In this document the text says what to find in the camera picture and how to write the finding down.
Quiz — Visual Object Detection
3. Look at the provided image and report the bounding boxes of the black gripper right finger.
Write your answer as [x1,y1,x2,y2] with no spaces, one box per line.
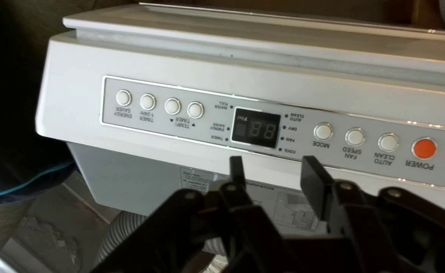
[301,157,400,273]

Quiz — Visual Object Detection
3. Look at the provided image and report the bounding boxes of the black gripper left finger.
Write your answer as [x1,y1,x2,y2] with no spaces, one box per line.
[219,157,304,273]

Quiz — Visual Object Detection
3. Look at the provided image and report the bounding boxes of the grey exhaust hose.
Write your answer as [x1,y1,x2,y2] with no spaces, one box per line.
[92,211,228,270]

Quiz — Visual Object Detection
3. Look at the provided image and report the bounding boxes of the white portable air conditioner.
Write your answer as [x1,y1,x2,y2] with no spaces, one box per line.
[35,3,445,234]

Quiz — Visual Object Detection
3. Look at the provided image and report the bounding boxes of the dark navy blanket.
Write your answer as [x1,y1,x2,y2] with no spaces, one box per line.
[0,0,136,205]

